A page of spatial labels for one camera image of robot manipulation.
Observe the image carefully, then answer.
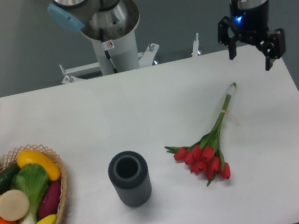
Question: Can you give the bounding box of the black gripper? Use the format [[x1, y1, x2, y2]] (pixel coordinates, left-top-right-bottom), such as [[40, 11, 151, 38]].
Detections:
[[218, 0, 286, 71]]

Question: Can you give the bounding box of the purple sweet potato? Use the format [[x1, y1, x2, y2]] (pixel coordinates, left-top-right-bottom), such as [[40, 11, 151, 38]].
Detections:
[[38, 181, 61, 220]]

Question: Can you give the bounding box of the white metal base frame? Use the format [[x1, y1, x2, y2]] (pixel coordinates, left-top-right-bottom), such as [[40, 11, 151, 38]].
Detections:
[[57, 33, 204, 85]]

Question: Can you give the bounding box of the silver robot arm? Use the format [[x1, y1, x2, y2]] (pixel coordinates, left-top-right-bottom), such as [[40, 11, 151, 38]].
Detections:
[[217, 0, 286, 71]]

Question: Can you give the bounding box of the woven wicker basket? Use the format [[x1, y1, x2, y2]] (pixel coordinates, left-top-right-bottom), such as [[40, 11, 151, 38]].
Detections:
[[0, 144, 67, 224]]

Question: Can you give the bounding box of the red tulip bouquet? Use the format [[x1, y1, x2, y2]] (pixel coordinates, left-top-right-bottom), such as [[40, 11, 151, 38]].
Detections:
[[165, 82, 237, 185]]

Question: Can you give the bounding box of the green leafy bok choy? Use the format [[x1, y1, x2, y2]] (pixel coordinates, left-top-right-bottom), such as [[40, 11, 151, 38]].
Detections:
[[10, 163, 49, 224]]

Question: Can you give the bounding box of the yellow squash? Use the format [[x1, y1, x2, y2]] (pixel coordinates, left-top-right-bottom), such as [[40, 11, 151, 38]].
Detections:
[[16, 149, 61, 181]]

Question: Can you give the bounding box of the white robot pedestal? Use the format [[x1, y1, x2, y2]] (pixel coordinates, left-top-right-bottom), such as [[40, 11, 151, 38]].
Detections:
[[81, 0, 140, 74]]

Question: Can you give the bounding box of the dark grey ribbed vase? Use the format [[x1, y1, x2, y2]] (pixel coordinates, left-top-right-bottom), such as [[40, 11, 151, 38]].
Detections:
[[108, 151, 152, 207]]

